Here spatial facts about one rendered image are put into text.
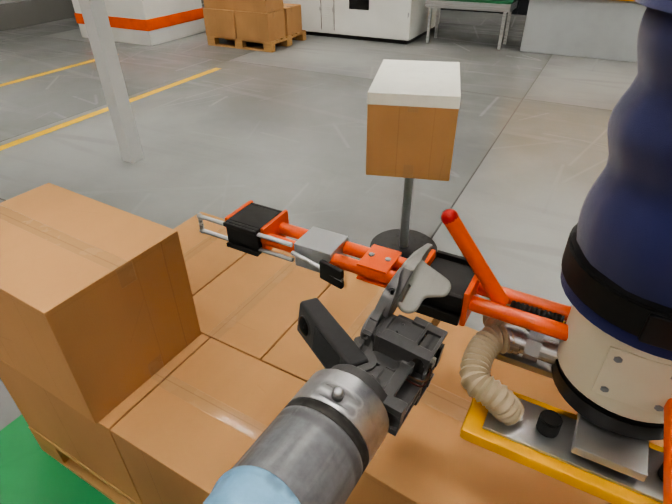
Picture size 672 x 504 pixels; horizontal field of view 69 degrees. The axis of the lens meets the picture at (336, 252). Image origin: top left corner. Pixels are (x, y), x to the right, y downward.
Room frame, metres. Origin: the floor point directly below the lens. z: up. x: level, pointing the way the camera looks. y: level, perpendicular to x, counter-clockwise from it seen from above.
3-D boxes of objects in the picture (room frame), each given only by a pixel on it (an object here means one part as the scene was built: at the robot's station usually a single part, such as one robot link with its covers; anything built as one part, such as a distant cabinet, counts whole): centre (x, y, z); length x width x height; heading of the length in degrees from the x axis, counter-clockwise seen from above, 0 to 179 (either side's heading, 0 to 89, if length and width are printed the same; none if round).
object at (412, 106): (2.42, -0.41, 0.82); 0.60 x 0.40 x 0.40; 168
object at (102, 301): (1.14, 0.80, 0.74); 0.60 x 0.40 x 0.40; 58
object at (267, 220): (0.74, 0.14, 1.21); 0.08 x 0.07 x 0.05; 60
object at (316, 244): (0.67, 0.02, 1.21); 0.07 x 0.07 x 0.04; 60
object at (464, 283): (0.56, -0.16, 1.21); 0.10 x 0.08 x 0.06; 150
